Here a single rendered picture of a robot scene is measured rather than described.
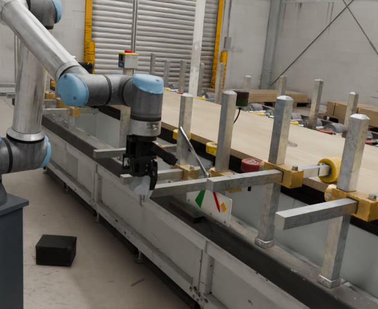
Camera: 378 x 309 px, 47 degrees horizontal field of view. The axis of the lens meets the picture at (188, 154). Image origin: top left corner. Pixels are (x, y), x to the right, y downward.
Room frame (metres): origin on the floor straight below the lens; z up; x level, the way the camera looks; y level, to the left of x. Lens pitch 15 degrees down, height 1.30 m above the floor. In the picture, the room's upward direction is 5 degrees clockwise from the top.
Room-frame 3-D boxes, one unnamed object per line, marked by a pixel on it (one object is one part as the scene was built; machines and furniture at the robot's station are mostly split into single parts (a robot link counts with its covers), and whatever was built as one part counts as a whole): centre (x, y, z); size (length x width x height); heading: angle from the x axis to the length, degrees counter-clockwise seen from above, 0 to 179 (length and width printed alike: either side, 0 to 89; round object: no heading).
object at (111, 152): (1.82, 0.20, 0.83); 0.43 x 0.03 x 0.04; 126
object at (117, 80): (1.32, 0.22, 1.14); 0.12 x 0.12 x 0.09; 47
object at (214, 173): (1.47, -0.13, 0.85); 0.13 x 0.06 x 0.05; 36
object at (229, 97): (1.48, -0.12, 0.91); 0.03 x 0.03 x 0.48; 36
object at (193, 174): (1.67, 0.01, 0.80); 0.13 x 0.06 x 0.05; 36
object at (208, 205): (1.49, -0.08, 0.75); 0.26 x 0.01 x 0.10; 36
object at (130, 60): (2.10, 0.32, 1.18); 0.07 x 0.07 x 0.08; 36
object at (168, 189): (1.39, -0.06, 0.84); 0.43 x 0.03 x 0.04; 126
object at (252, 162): (1.51, -0.23, 0.85); 0.08 x 0.08 x 0.11
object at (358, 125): (1.08, -0.41, 0.93); 0.03 x 0.03 x 0.48; 36
